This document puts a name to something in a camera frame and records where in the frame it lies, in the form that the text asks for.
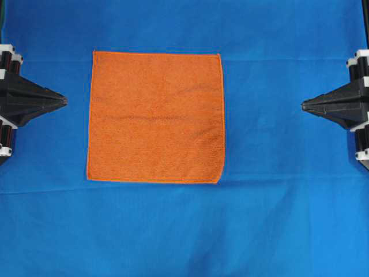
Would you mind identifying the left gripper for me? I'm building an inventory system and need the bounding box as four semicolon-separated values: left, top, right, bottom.
0;43;69;166

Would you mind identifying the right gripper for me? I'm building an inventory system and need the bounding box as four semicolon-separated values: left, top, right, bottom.
300;48;369;170

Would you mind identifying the orange towel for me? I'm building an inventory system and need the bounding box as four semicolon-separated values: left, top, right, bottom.
86;51;226;184

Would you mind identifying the blue table cloth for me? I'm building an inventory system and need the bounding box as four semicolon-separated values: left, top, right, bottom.
1;1;368;276

